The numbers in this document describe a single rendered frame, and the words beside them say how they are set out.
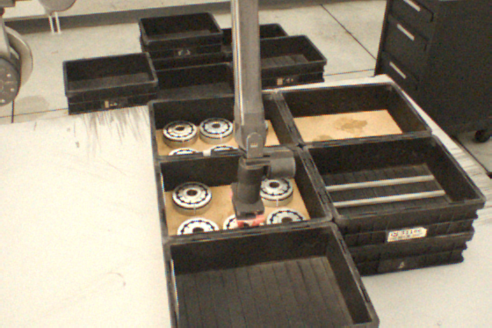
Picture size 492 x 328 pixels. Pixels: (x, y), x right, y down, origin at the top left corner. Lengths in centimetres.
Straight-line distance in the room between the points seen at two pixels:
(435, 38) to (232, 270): 178
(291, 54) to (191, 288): 189
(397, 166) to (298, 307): 60
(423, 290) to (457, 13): 158
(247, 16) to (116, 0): 333
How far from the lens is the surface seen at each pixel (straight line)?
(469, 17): 291
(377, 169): 172
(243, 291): 134
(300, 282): 137
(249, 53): 125
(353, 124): 189
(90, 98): 258
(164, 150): 173
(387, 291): 156
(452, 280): 164
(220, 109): 181
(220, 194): 157
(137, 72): 285
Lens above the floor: 186
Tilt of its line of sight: 36 degrees down
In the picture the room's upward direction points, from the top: 2 degrees clockwise
